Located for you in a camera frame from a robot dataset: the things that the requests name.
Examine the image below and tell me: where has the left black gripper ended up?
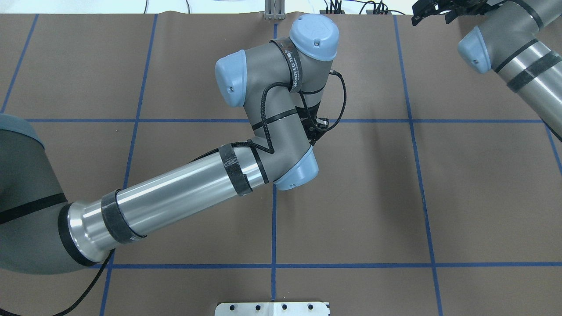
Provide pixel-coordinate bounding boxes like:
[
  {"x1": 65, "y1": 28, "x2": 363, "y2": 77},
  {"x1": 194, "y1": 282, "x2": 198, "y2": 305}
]
[{"x1": 297, "y1": 101, "x2": 329, "y2": 146}]

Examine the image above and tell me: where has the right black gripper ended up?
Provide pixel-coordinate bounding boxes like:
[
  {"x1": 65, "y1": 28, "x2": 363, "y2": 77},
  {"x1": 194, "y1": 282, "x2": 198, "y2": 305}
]
[{"x1": 411, "y1": 0, "x2": 501, "y2": 26}]

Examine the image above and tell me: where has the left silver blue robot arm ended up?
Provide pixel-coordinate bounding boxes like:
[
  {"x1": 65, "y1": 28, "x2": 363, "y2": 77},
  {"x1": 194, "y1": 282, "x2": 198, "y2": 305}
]
[{"x1": 1, "y1": 14, "x2": 340, "y2": 275}]

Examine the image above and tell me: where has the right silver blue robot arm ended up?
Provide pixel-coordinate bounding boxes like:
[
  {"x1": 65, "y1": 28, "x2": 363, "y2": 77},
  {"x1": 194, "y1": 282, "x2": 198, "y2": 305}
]
[{"x1": 411, "y1": 0, "x2": 562, "y2": 139}]

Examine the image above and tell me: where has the orange black USB hub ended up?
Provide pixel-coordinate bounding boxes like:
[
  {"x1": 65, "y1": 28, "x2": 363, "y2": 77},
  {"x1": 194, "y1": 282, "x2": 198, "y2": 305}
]
[
  {"x1": 319, "y1": 0, "x2": 345, "y2": 14},
  {"x1": 363, "y1": 0, "x2": 391, "y2": 15}
]

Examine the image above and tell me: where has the brown paper table mat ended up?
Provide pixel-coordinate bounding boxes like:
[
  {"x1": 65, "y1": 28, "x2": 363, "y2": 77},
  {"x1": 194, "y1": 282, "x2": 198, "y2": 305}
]
[{"x1": 1, "y1": 12, "x2": 562, "y2": 316}]

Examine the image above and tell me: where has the silver aluminium frame post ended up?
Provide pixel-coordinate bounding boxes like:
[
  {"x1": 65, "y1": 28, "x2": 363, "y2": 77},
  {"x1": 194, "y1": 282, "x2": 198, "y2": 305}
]
[{"x1": 263, "y1": 0, "x2": 286, "y2": 20}]

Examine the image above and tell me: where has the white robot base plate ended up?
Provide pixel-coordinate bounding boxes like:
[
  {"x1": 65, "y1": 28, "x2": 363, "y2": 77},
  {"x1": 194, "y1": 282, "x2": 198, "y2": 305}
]
[{"x1": 214, "y1": 302, "x2": 331, "y2": 316}]

